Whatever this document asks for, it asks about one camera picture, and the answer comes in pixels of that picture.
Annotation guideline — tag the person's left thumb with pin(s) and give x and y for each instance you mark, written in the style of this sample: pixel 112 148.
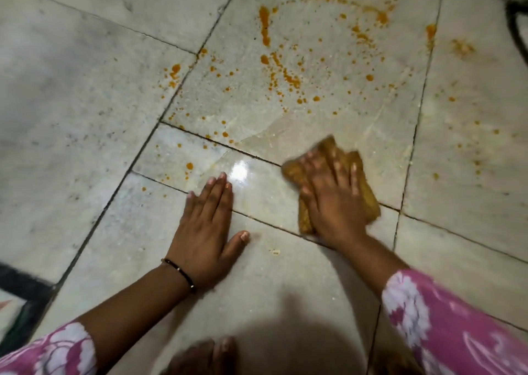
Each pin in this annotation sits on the person's left thumb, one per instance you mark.
pixel 238 241

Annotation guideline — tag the person's left middle finger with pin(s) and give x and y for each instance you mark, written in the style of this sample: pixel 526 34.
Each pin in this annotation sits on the person's left middle finger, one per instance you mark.
pixel 216 197

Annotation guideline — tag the orange sauce spill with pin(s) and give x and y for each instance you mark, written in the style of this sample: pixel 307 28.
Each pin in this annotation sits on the orange sauce spill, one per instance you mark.
pixel 284 73

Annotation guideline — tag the pink floral top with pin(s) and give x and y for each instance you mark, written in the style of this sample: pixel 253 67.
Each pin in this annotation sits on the pink floral top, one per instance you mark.
pixel 449 329

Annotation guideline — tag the black bordered floor mat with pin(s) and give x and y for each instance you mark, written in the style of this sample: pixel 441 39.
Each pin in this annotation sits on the black bordered floor mat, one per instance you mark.
pixel 20 300

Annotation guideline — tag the orange-stained cleaning cloth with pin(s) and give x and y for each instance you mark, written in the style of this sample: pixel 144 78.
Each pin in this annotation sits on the orange-stained cleaning cloth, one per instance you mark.
pixel 369 197

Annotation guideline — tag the person's right hand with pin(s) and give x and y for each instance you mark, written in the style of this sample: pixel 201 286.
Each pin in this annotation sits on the person's right hand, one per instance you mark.
pixel 332 205

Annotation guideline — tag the person's right forearm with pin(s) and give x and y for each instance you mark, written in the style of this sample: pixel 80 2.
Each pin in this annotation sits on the person's right forearm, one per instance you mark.
pixel 371 263

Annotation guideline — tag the person's left hand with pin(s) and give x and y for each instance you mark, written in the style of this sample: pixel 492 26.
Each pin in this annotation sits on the person's left hand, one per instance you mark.
pixel 198 242

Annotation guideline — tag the person's right little finger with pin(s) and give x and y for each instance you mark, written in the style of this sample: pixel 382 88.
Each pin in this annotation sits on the person's right little finger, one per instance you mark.
pixel 354 178

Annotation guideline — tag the person's left little finger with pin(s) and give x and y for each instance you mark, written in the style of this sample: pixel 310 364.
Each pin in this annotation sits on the person's left little finger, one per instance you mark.
pixel 188 209

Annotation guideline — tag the person's left forearm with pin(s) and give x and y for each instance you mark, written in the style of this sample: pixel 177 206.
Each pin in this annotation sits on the person's left forearm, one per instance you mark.
pixel 136 304

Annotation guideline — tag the person's foot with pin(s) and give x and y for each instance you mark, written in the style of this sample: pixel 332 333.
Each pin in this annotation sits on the person's foot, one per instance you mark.
pixel 206 358

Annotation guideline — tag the person's right thumb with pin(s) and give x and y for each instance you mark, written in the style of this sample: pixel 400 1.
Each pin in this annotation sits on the person's right thumb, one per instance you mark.
pixel 307 201

